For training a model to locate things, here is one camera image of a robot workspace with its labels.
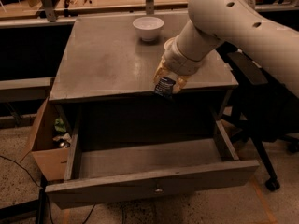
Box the dark blue rxbar wrapper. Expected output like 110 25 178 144
154 77 176 98

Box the grey wooden cabinet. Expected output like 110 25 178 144
49 13 238 143

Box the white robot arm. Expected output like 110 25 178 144
154 0 299 96

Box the black floor cable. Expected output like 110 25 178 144
0 154 43 189

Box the white deep ceramic bowl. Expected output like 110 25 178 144
133 16 164 42

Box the cream shallow bowl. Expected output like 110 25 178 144
164 37 175 50

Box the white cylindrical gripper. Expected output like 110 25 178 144
153 36 206 94

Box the brown cardboard box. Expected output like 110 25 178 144
20 100 69 181

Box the green crumpled trash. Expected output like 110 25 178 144
54 118 66 133

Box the open grey top drawer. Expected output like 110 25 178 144
46 122 259 209

